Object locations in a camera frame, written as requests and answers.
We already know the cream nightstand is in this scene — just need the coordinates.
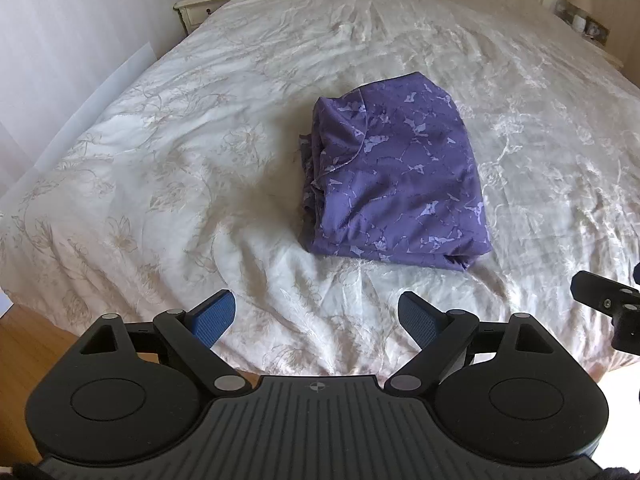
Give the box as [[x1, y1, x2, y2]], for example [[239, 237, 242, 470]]
[[594, 39, 627, 72], [173, 0, 242, 37]]

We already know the cream satin bedspread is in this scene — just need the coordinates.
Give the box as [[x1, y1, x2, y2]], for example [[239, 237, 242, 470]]
[[0, 0, 640, 386]]

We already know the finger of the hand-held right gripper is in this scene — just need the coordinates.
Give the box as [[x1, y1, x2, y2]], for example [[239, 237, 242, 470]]
[[570, 270, 640, 318]]

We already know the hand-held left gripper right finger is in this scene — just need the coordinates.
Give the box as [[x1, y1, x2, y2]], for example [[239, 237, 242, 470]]
[[384, 290, 571, 397]]

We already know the purple patterned hooded jacket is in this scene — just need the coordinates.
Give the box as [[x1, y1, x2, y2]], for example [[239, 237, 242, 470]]
[[299, 73, 493, 272]]

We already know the wooden photo frame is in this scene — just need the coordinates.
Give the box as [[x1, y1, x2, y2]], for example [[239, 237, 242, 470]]
[[585, 17, 610, 44]]

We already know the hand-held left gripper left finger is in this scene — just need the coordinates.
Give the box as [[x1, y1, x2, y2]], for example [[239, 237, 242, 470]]
[[77, 289, 253, 397]]

